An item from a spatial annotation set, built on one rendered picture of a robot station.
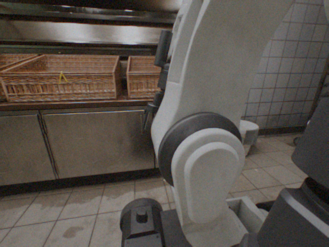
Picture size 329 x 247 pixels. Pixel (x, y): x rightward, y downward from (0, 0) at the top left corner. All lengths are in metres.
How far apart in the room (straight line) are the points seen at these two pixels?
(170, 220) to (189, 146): 0.55
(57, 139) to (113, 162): 0.34
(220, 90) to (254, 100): 1.68
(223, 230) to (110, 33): 1.41
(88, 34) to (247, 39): 1.33
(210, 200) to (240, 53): 0.22
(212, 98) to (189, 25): 0.15
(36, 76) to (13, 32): 0.66
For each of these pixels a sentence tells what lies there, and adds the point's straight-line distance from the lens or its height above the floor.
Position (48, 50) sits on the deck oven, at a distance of 1.58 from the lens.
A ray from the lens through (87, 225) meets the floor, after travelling 1.01.
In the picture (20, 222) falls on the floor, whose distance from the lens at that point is 1.20.
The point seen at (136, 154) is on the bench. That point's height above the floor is 0.22.
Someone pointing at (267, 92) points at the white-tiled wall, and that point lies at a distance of 2.00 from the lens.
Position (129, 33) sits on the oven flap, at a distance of 1.46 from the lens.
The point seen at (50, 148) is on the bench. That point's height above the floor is 0.31.
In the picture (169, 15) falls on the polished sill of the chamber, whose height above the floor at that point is 1.16.
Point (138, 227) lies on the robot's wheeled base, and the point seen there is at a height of 0.21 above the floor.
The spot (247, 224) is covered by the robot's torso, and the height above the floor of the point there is 0.27.
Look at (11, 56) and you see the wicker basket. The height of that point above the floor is 0.84.
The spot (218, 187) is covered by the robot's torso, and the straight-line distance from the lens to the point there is 0.25.
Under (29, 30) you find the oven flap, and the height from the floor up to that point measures 1.02.
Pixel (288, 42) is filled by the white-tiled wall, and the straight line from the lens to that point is 2.09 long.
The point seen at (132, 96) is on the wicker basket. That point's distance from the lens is 0.95.
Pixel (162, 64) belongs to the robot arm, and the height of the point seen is 0.76.
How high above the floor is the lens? 0.74
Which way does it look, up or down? 19 degrees down
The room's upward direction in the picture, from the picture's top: straight up
